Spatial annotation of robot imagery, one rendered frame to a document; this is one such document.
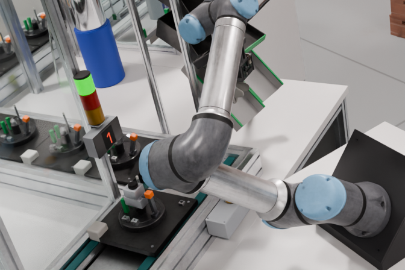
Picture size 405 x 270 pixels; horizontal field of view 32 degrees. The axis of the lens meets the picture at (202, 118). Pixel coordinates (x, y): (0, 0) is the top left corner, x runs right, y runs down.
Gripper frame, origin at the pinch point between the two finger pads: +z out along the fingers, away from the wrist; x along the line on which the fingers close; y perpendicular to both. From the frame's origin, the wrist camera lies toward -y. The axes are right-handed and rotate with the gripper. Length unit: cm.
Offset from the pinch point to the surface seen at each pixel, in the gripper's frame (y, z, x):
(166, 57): -83, 37, 78
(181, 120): -48, 37, 33
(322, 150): -8, 70, 69
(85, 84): -29.7, -16.9, -25.3
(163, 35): -34.3, -8.4, 19.0
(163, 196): -19.2, 25.6, -19.4
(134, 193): -18.3, 14.6, -31.8
